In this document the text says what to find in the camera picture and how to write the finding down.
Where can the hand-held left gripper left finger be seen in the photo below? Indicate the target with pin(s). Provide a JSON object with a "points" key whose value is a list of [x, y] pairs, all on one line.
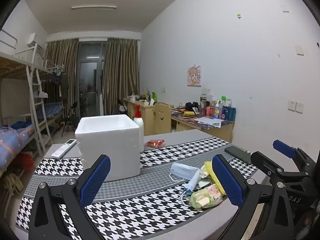
{"points": [[95, 180]]}

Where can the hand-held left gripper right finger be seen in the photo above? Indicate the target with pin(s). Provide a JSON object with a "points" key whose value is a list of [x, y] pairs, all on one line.
{"points": [[227, 182]]}

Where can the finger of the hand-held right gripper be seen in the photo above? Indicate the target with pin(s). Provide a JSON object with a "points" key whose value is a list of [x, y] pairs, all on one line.
{"points": [[262, 161], [285, 148]]}

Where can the green floral tissue pack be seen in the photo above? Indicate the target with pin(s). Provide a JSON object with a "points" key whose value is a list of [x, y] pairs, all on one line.
{"points": [[205, 197]]}

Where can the white foam box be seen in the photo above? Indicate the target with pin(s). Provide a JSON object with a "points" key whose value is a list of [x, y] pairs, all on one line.
{"points": [[110, 150]]}

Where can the small green white wrapper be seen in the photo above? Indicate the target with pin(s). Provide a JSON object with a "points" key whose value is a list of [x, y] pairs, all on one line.
{"points": [[205, 182]]}

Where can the black flat remote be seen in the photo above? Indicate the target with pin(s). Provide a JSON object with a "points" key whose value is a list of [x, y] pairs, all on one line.
{"points": [[237, 154]]}

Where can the white remote control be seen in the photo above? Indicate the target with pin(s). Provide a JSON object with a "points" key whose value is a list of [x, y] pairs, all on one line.
{"points": [[63, 148]]}

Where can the blue face mask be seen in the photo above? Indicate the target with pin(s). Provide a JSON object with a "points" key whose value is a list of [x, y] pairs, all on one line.
{"points": [[182, 170]]}

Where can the wooden desk with printed mat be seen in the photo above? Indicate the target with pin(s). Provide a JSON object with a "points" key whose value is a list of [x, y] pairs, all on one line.
{"points": [[220, 131]]}

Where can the houndstooth tablecloth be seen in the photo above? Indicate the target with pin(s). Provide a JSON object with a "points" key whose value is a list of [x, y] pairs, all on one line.
{"points": [[155, 160]]}

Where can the printed paper sheets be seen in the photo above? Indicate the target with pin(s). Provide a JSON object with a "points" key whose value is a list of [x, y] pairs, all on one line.
{"points": [[210, 121]]}

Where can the black folding chair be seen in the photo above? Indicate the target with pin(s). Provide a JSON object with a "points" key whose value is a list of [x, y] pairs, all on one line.
{"points": [[71, 120]]}

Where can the group of toiletry bottles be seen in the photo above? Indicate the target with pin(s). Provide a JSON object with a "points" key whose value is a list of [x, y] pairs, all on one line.
{"points": [[222, 110]]}

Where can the white red-pump lotion bottle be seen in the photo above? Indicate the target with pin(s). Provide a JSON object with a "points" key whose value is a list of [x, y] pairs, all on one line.
{"points": [[138, 127]]}

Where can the red snack packet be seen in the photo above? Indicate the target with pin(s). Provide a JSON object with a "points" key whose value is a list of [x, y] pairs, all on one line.
{"points": [[155, 144]]}

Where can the red bag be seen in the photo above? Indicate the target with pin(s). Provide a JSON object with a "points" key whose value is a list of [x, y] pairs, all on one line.
{"points": [[25, 162]]}

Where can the yellow case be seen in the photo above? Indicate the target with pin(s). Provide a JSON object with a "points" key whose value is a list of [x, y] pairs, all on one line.
{"points": [[189, 113]]}

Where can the wooden desk with drawers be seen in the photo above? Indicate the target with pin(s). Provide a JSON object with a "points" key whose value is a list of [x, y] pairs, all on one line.
{"points": [[147, 120]]}

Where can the black headphones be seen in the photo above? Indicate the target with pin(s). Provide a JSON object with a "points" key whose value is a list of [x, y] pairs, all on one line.
{"points": [[191, 105]]}

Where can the blue plaid quilt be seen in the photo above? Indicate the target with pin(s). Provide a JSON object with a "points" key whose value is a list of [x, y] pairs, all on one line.
{"points": [[15, 142]]}

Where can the white bed ladder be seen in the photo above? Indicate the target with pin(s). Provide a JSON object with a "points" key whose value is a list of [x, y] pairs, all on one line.
{"points": [[37, 110]]}

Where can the wooden smiley face chair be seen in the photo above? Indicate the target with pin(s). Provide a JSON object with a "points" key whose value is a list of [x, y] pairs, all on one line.
{"points": [[161, 117]]}

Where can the glass balcony door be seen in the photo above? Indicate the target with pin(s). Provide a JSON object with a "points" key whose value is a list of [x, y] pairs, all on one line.
{"points": [[90, 80]]}

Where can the green plastic object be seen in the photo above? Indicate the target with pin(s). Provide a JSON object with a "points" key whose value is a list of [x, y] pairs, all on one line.
{"points": [[154, 97]]}

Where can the hanging dark clothes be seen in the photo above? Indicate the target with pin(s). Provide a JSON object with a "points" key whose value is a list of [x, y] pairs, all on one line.
{"points": [[58, 82]]}

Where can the brown curtain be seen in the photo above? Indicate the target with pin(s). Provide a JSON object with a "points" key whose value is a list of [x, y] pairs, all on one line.
{"points": [[120, 75], [62, 80]]}

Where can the white metal bunk bed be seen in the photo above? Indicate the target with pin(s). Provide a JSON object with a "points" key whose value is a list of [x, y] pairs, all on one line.
{"points": [[15, 65]]}

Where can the white air conditioner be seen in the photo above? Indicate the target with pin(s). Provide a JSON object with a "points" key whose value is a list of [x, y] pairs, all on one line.
{"points": [[32, 40]]}

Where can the white wall socket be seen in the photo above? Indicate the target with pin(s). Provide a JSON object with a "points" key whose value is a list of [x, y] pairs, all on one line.
{"points": [[295, 106]]}

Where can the cartoon wall poster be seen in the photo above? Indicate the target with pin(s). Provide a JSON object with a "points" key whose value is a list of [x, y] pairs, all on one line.
{"points": [[194, 75]]}

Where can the green wall hook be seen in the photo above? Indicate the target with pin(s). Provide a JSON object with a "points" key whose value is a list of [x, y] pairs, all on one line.
{"points": [[239, 16]]}

